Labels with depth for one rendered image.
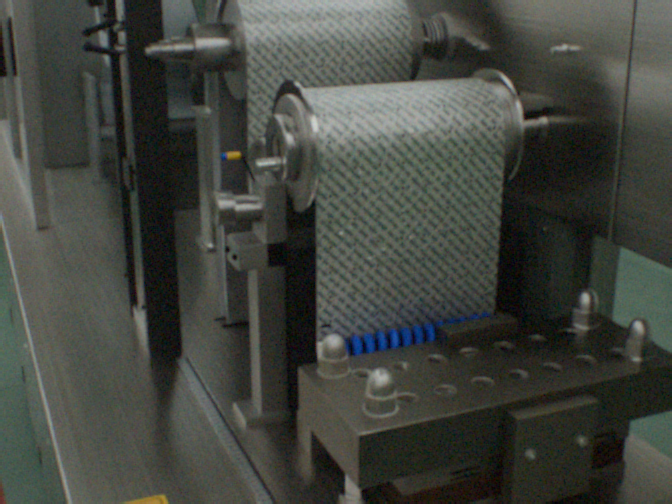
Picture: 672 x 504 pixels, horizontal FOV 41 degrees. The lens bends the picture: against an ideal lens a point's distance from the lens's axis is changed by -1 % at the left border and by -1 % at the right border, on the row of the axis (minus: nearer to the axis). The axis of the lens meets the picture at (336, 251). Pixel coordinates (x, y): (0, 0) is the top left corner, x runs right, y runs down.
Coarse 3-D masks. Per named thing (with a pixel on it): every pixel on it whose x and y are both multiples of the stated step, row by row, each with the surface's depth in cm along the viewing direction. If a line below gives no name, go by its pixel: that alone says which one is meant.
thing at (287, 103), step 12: (492, 84) 108; (288, 96) 99; (276, 108) 103; (288, 108) 100; (300, 108) 97; (504, 108) 105; (300, 120) 97; (504, 120) 105; (300, 132) 97; (504, 156) 107; (300, 168) 98; (300, 180) 99; (288, 192) 103; (300, 192) 100
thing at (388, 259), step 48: (384, 192) 100; (432, 192) 103; (480, 192) 106; (336, 240) 100; (384, 240) 102; (432, 240) 105; (480, 240) 108; (336, 288) 102; (384, 288) 104; (432, 288) 107; (480, 288) 110
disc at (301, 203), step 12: (288, 84) 100; (276, 96) 104; (300, 96) 97; (312, 108) 95; (312, 120) 95; (312, 132) 95; (312, 144) 95; (312, 156) 96; (312, 168) 96; (312, 180) 97; (312, 192) 97; (300, 204) 101; (312, 204) 99
